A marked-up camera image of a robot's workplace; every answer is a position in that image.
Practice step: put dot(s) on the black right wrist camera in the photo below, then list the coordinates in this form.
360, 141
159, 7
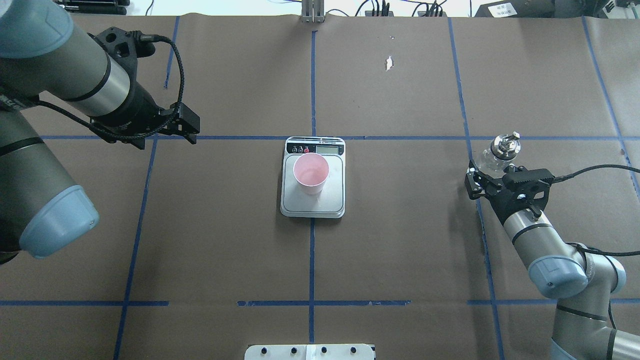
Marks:
530, 187

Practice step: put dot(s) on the grey device with label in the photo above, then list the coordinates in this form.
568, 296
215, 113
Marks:
559, 9

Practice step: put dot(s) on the glass sauce bottle metal spout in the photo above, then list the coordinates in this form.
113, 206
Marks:
500, 153

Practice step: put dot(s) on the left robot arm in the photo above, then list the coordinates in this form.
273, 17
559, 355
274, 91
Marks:
49, 62

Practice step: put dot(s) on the white digital kitchen scale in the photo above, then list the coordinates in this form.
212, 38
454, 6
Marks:
331, 201

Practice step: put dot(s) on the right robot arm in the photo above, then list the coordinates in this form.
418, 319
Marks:
580, 278

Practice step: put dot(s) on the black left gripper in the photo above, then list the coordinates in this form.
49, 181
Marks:
139, 108

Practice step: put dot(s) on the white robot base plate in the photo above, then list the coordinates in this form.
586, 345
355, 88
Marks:
322, 351

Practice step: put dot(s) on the pink plastic cup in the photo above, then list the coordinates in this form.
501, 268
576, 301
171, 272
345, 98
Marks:
311, 171

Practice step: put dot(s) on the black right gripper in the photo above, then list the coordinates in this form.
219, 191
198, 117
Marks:
492, 192

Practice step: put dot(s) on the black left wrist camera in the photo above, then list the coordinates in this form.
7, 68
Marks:
126, 47

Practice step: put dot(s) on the brown paper table cover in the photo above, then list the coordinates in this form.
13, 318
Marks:
193, 258

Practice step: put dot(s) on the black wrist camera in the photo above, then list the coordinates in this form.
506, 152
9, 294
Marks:
530, 187
126, 47

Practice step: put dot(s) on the black tripod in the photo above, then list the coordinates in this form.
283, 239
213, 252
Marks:
95, 7

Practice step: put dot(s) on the aluminium frame post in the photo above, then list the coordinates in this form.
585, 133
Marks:
313, 11

